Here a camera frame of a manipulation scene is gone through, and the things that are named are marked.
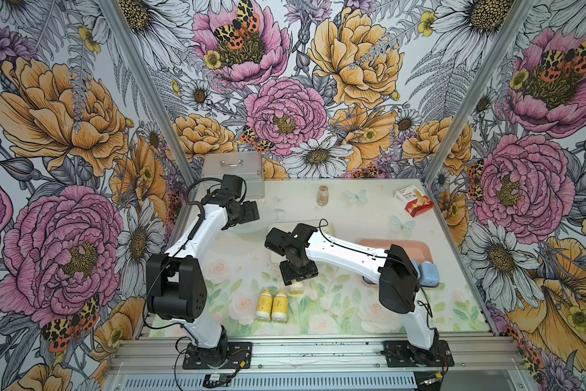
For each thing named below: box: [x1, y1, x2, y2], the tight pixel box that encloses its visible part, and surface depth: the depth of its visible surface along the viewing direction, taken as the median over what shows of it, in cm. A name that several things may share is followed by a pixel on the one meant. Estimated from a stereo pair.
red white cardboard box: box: [393, 184, 435, 218], surface depth 111 cm
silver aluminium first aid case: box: [201, 151, 265, 198], surface depth 112 cm
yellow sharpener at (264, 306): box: [255, 289, 273, 321], surface depth 78 cm
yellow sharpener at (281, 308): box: [272, 289, 289, 324], surface depth 78 cm
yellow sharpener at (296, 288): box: [289, 281, 305, 297], surface depth 84 cm
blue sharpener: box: [418, 262, 441, 288], surface depth 85 cm
